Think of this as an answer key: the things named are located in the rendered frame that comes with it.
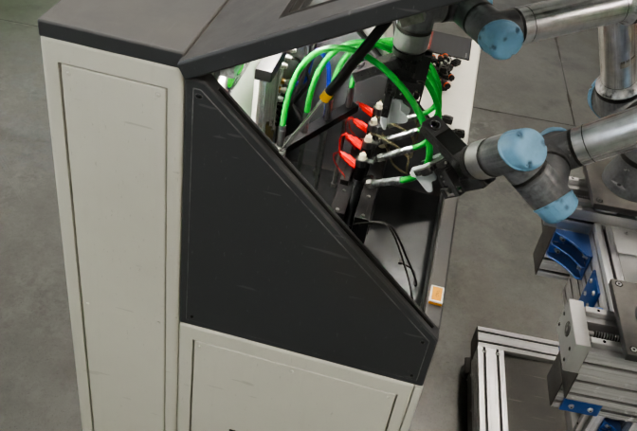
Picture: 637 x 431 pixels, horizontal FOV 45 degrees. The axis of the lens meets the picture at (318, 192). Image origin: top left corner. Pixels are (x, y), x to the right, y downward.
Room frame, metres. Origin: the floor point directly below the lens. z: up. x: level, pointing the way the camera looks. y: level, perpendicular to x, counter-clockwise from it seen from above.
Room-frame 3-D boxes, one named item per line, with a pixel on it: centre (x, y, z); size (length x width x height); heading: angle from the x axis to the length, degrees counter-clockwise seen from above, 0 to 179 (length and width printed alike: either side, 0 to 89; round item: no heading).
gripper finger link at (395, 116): (1.48, -0.14, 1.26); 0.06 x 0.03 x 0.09; 83
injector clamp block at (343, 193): (1.62, -0.10, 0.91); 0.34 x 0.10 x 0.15; 173
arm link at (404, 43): (1.50, -0.14, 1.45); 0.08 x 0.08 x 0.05
